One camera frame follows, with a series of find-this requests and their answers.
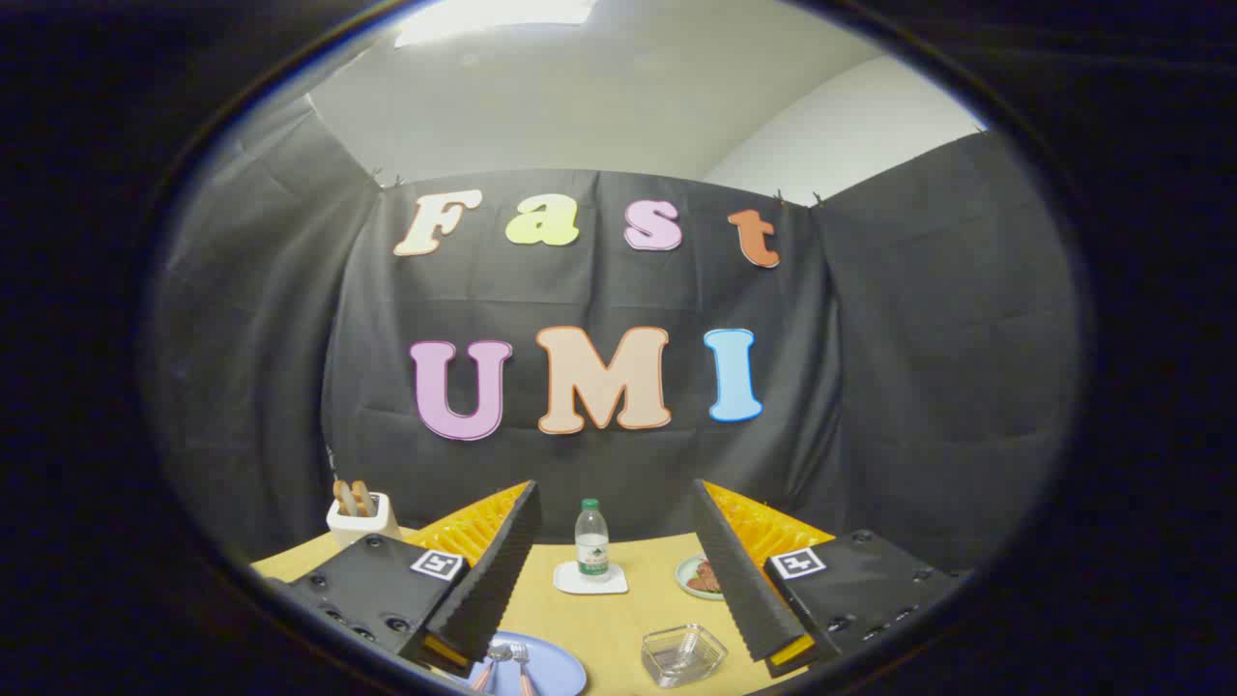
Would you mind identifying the metal drain basket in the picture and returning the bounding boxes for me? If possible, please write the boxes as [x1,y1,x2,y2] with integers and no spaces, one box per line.
[641,623,728,689]

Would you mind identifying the white square coaster tray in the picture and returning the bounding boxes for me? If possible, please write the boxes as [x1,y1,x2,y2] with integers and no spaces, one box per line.
[553,561,629,595]

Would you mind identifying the clear plastic water bottle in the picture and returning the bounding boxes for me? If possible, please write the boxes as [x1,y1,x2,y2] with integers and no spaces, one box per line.
[574,499,611,581]

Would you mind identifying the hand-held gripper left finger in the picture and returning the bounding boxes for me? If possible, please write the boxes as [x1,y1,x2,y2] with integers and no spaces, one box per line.
[266,480,542,678]

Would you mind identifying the white toaster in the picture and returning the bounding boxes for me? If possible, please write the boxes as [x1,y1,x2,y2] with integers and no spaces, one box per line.
[327,491,402,550]

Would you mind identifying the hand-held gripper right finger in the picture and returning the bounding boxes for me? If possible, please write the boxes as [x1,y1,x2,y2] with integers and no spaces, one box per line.
[691,478,972,678]

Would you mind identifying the spoon with red checked handle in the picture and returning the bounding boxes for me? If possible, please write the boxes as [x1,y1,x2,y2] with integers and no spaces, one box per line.
[472,643,513,692]

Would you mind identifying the pale green plate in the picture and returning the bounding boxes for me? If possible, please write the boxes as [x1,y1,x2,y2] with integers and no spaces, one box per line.
[675,555,726,601]

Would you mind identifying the blue round plate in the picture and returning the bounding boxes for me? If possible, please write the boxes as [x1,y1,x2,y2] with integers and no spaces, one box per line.
[467,631,588,696]

